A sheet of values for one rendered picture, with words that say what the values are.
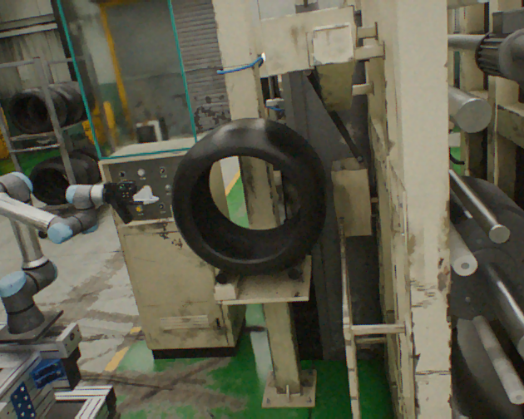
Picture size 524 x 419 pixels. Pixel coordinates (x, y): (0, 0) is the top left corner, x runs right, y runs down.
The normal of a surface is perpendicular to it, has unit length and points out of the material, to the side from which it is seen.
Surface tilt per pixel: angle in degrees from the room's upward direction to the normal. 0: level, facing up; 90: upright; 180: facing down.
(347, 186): 90
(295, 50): 90
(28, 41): 90
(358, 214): 90
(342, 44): 72
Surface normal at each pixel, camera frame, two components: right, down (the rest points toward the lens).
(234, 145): -0.16, 0.17
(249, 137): -0.03, -0.45
